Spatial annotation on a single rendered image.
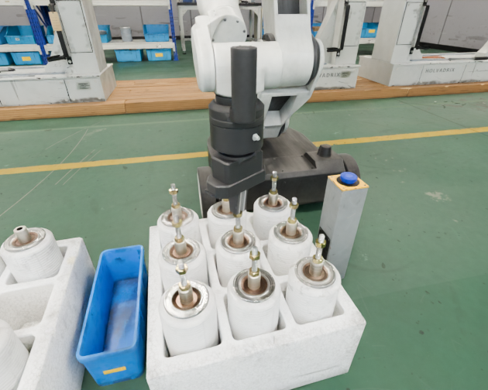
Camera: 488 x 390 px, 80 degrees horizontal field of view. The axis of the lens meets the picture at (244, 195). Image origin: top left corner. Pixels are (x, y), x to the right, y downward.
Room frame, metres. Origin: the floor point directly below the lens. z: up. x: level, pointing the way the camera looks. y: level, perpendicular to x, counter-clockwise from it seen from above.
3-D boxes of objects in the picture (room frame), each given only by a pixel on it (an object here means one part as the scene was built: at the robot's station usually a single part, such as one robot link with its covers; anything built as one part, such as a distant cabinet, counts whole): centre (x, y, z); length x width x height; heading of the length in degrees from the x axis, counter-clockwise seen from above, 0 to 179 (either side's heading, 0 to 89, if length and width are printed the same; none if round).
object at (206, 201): (0.89, 0.13, 0.10); 0.20 x 0.05 x 0.20; 12
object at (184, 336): (0.32, 0.10, 0.16); 0.10 x 0.10 x 0.18
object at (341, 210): (0.61, -0.25, 0.16); 0.07 x 0.07 x 0.31; 15
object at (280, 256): (0.49, -0.10, 0.16); 0.10 x 0.10 x 0.18
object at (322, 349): (0.46, 0.01, 0.09); 0.39 x 0.39 x 0.18; 15
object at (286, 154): (1.18, -0.07, 0.19); 0.64 x 0.52 x 0.33; 12
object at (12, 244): (0.47, 0.46, 0.25); 0.08 x 0.08 x 0.01
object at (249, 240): (0.46, 0.01, 0.25); 0.08 x 0.08 x 0.01
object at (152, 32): (5.12, 1.34, 0.36); 0.50 x 0.38 x 0.21; 12
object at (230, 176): (0.46, 0.01, 0.45); 0.13 x 0.10 x 0.12; 133
